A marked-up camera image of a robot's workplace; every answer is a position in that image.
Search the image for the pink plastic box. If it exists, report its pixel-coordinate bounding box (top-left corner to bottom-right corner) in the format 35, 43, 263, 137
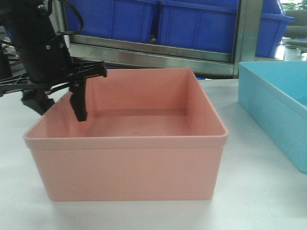
24, 69, 228, 201

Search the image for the light blue plastic box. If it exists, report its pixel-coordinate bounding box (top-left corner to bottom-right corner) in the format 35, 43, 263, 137
238, 61, 307, 173

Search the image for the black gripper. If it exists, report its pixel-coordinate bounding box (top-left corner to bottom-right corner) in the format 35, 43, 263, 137
14, 40, 107, 122

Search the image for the stainless steel shelf rack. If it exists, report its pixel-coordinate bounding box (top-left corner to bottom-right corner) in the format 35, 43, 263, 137
65, 0, 268, 79

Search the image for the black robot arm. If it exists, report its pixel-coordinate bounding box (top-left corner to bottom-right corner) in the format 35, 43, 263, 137
0, 0, 107, 121

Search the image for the right blue plastic crate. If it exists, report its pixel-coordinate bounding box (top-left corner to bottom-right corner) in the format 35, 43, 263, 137
255, 0, 295, 58

